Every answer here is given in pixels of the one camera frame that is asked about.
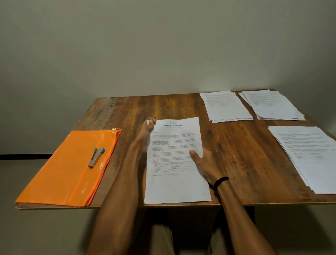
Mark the orange zip document pouch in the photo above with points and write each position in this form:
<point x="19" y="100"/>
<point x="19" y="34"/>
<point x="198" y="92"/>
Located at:
<point x="65" y="170"/>

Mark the person's right forearm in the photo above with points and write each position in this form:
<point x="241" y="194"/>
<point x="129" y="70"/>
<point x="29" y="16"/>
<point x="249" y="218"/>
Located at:
<point x="241" y="223"/>

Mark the person's right hand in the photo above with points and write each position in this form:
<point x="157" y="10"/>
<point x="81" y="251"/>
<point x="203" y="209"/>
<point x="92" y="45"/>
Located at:
<point x="208" y="168"/>

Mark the white printed document sheet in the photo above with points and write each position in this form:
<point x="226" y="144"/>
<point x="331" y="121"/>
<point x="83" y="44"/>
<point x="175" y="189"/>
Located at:
<point x="175" y="178"/>

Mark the person's left hand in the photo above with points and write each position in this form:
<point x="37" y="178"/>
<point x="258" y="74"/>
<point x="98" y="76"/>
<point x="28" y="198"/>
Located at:
<point x="141" y="139"/>

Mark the person's right thumb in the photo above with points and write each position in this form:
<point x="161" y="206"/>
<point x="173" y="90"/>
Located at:
<point x="195" y="157"/>

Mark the stack of printed papers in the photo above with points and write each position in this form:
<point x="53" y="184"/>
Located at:
<point x="275" y="105"/>
<point x="225" y="106"/>
<point x="309" y="155"/>

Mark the person's left forearm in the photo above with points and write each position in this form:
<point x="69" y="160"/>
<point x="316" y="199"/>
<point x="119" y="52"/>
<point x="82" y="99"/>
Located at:
<point x="118" y="199"/>

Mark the grey and blue stapler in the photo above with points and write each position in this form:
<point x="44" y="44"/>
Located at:
<point x="96" y="158"/>

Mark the person's left fingers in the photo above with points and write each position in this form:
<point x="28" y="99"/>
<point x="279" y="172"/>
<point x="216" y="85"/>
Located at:
<point x="151" y="123"/>

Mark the person's beige trousers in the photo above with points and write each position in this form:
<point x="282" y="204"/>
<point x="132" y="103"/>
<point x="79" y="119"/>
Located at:
<point x="157" y="241"/>

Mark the black wristband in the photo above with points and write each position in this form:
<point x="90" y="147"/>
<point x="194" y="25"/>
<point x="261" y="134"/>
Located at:
<point x="221" y="181"/>

